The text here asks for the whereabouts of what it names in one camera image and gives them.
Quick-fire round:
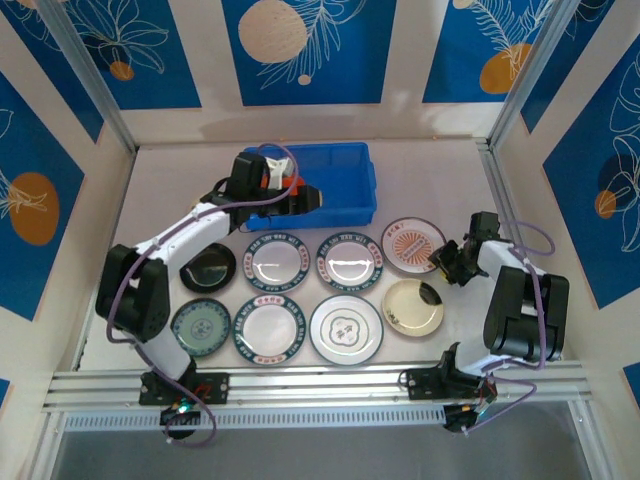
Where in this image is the green-rimmed white plate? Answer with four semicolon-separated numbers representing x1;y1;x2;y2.
318;230;388;292
233;294;306;365
242;232;312;294

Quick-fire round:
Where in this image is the blue patterned plate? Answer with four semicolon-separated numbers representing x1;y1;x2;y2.
169;298;233;359

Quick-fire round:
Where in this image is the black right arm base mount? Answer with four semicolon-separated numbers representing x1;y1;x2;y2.
404;367;497;401

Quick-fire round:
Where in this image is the black glossy plate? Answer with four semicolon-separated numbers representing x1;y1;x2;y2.
179;243;237;294

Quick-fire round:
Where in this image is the aluminium side rail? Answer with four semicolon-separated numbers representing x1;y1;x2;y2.
474;138;564;361

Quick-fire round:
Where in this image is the aluminium frame rail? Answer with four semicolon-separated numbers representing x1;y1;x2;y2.
42;360;591;412

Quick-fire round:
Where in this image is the black right electronics module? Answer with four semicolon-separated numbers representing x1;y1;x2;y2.
443;402;494;435

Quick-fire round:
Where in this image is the white plate with green emblem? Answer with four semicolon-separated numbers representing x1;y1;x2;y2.
309;294;385;366

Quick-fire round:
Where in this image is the aluminium frame post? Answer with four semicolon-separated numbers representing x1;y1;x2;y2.
487;0;576;149
37;0;139;154

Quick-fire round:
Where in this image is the black electronics module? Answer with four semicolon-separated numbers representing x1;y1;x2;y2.
443;402;494;435
159;399;202;427

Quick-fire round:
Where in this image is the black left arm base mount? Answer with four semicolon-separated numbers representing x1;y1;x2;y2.
138;372;230;407

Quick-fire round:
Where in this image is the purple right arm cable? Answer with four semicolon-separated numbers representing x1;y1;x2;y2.
397;219;559;436

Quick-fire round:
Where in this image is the white plate with orange sunburst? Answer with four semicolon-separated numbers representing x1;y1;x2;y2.
380;217;446;276

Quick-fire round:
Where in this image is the white slotted cable duct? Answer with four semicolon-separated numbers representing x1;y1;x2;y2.
62;405;451;432

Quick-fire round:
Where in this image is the black left electronics module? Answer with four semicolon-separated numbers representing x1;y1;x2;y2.
159;399;202;427

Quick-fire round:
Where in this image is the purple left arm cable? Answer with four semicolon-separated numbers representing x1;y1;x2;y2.
106;143;301;449

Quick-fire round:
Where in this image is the blue plastic bin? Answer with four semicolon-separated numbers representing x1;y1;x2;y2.
237;142;377;232

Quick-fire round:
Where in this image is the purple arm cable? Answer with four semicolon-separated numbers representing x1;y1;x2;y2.
106;143;301;449
397;219;559;436

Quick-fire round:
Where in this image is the cream plate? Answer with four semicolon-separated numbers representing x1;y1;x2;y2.
382;278;445;337

